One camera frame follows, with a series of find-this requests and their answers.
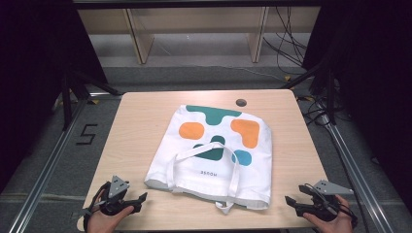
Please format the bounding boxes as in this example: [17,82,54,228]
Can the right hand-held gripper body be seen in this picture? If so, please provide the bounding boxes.
[297,180,356,223]

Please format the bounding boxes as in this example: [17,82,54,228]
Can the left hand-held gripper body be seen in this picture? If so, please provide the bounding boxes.
[94,175,141,216]

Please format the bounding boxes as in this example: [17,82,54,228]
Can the white tote bag coloured shapes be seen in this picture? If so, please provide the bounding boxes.
[144,104,273,216]

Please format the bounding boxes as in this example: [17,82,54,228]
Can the person's right hand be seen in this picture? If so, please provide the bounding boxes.
[302,193,355,233]

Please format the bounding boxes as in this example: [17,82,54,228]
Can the person's left hand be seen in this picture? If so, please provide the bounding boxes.
[86,188,135,233]

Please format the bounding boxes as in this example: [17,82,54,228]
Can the black metal stand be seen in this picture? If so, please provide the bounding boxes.
[280,61,338,126]
[60,68,121,131]

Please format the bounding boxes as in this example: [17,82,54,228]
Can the black curtain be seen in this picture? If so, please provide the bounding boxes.
[0,0,110,195]
[300,0,412,208]

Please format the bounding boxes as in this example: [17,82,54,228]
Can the light wooden shelf unit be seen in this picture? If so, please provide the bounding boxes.
[77,6,322,65]

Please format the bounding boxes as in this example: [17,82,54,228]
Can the aluminium floor rail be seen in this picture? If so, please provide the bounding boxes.
[7,92,121,233]
[319,115,395,233]

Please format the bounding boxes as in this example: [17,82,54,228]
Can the black floor cables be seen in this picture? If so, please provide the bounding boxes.
[295,79,344,128]

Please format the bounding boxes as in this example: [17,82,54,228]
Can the thin white floor cable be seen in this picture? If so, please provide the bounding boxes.
[193,64,284,82]

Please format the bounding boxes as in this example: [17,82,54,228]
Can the bundle of black cables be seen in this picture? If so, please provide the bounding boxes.
[262,6,309,76]

